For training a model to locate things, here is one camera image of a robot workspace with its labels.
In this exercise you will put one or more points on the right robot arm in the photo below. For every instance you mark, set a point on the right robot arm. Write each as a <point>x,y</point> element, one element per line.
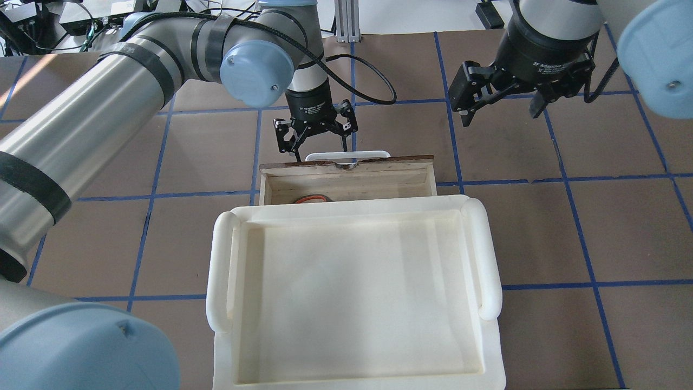
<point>650,41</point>

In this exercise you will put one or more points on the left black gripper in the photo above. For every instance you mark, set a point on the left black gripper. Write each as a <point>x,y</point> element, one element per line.
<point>310,107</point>

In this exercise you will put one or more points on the black power adapter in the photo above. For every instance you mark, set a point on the black power adapter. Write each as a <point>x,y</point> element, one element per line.
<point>489,15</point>

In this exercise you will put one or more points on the white plastic tray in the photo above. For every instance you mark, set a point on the white plastic tray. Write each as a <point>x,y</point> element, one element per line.
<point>397,293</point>

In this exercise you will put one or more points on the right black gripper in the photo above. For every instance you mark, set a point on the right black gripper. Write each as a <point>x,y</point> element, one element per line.
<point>541,57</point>

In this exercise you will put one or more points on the grey orange scissors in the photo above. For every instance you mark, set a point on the grey orange scissors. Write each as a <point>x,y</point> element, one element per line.
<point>313,198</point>

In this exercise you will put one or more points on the wooden drawer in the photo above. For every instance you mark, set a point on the wooden drawer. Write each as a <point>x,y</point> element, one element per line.
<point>365,179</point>

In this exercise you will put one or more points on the aluminium frame post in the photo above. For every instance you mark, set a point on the aluminium frame post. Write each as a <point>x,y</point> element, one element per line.
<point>348,28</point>

